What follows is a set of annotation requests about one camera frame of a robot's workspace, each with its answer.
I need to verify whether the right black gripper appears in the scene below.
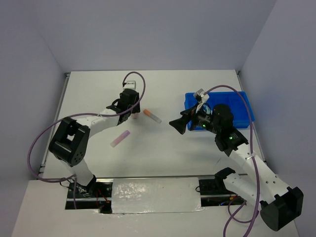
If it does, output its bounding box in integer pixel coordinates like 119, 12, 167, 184
169, 102, 220, 134

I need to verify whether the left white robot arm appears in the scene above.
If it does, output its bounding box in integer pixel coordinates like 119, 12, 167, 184
48, 88, 140, 197

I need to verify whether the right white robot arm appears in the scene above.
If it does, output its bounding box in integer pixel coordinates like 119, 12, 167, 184
169, 104, 304, 231

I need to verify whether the pink capped glue bottle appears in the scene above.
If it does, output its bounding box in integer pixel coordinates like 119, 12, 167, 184
131, 113, 139, 119

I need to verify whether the orange capped clear tube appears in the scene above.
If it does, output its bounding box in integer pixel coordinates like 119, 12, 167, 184
143, 109, 162, 123

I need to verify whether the pink clear tube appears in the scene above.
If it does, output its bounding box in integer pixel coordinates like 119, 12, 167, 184
110, 130, 130, 148

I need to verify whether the blue divided plastic bin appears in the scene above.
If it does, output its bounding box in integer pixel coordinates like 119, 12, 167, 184
184, 91, 255, 129

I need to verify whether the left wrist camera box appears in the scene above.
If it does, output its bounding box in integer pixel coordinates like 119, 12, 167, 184
123, 80, 136, 90

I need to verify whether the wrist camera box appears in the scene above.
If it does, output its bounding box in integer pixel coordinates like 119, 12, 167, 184
123, 80, 136, 90
194, 88, 209, 112

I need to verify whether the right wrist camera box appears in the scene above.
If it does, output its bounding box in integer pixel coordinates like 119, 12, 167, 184
194, 88, 209, 112

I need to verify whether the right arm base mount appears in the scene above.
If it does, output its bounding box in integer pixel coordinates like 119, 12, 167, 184
196, 177, 243, 207

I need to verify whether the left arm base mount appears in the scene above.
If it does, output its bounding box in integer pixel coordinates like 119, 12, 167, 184
60, 181, 113, 214

